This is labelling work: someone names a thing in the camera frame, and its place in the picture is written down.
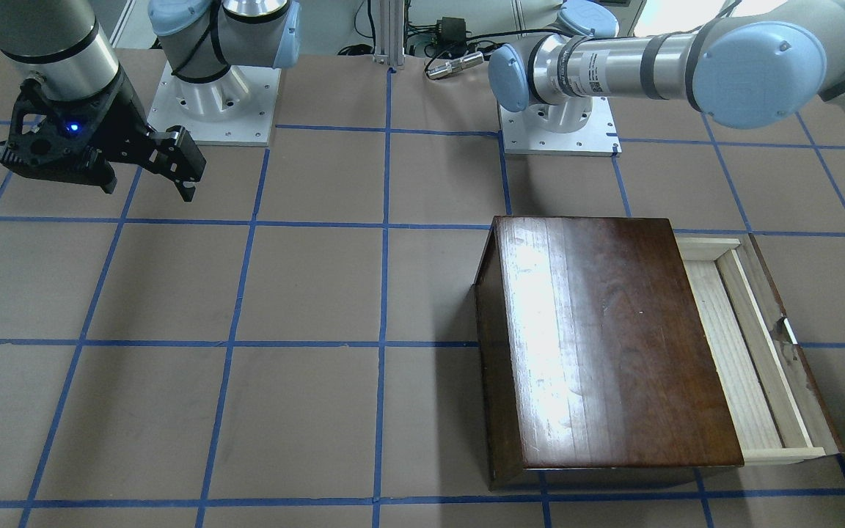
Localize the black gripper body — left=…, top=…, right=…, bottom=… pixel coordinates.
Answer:
left=0, top=69, right=156, bottom=194

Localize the light wood drawer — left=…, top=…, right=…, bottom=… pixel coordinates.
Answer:
left=676, top=235, right=842, bottom=466

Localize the dark wooden drawer cabinet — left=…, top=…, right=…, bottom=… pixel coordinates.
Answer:
left=473, top=215, right=745, bottom=489

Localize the black power box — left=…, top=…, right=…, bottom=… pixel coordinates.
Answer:
left=435, top=16, right=467, bottom=46

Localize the silver cylindrical connector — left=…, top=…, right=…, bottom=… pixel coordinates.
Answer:
left=425, top=51, right=484, bottom=81

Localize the aluminium frame post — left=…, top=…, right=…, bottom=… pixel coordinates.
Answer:
left=367, top=0, right=406, bottom=71

